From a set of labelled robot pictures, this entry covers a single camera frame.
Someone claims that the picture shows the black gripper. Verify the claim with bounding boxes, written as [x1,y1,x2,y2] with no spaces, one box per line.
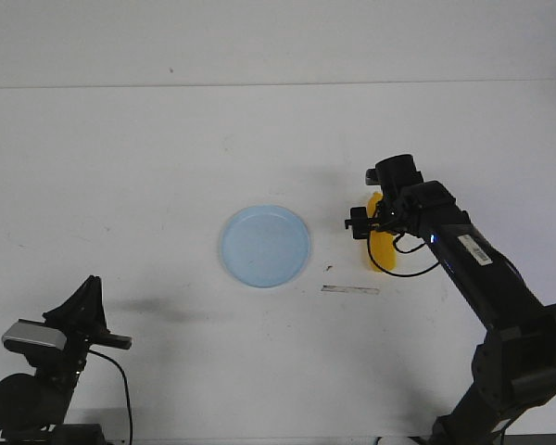
[345,154,423,240]
[41,275,133,375]

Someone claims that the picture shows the yellow plastic corn cob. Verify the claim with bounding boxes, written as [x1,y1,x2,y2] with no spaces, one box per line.
[363,192,398,274]

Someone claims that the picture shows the light blue round plate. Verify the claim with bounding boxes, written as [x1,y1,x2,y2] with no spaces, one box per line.
[218,204,311,288]

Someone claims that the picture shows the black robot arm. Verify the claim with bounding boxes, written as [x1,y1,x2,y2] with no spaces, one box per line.
[345,154,556,444]
[0,275,133,444]

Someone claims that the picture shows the horizontal tape strip on table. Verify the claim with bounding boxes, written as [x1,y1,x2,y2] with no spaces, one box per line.
[321,285,380,295]

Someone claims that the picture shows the black camera cable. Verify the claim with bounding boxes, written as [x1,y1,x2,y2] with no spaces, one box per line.
[88,350,134,444]
[366,231,444,279]

